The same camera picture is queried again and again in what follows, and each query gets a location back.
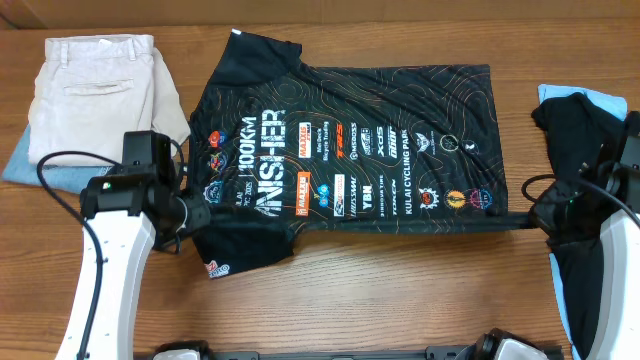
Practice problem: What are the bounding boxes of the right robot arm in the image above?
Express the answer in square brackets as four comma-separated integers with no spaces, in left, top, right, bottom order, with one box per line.
[529,112,639,359]

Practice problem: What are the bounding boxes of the light blue shirt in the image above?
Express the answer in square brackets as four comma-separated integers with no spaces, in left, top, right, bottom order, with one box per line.
[532,84,627,359]

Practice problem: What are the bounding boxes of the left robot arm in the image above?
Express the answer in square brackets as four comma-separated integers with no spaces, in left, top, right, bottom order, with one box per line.
[57,131,211,359]

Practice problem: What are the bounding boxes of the black printed cycling jersey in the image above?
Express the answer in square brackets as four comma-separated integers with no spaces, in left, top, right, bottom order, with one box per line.
[188,31,528,279]

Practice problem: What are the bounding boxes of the plain black shirt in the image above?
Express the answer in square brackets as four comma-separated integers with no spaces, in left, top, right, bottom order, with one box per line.
[529,92,639,359]

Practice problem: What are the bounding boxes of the folded blue jeans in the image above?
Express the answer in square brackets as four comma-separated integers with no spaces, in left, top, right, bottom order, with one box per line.
[2,126,111,194]

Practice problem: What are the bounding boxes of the folded beige pants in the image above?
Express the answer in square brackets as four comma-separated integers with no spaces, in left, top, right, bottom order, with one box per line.
[28,34,190,166]

